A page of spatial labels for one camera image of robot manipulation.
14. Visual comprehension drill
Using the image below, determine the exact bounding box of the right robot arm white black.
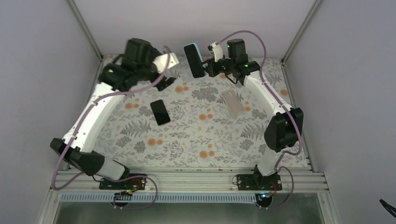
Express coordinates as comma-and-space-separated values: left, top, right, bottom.
204, 39, 304, 190

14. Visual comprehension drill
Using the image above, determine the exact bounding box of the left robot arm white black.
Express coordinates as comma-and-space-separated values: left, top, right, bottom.
50, 38, 179, 189

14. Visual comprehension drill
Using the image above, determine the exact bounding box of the floral patterned table mat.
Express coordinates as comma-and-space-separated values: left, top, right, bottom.
86, 55, 311, 168

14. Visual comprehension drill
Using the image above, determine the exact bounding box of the black object at corner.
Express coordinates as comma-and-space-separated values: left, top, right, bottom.
379, 199, 396, 218

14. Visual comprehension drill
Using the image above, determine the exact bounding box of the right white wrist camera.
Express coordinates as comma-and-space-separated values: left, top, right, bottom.
208, 42, 223, 62

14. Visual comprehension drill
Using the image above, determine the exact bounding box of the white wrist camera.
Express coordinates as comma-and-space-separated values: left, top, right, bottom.
208, 42, 223, 62
153, 53, 179, 73

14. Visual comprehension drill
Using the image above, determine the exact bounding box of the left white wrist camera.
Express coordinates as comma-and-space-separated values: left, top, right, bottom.
153, 53, 179, 73

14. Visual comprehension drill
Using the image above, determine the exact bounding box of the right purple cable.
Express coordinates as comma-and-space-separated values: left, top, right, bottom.
213, 30, 304, 174

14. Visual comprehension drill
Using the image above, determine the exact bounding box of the purple cable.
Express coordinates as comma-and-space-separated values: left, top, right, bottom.
50, 45, 173, 191
213, 30, 304, 174

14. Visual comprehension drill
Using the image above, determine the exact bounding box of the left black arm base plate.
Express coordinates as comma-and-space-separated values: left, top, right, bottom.
99, 174, 147, 191

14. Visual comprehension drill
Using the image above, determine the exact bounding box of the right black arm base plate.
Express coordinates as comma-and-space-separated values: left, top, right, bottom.
232, 173, 283, 191

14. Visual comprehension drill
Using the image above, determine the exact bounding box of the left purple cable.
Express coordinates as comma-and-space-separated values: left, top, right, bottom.
50, 45, 173, 191

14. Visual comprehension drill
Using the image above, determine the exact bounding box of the aluminium rail base frame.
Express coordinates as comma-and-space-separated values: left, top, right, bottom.
38, 168, 339, 224

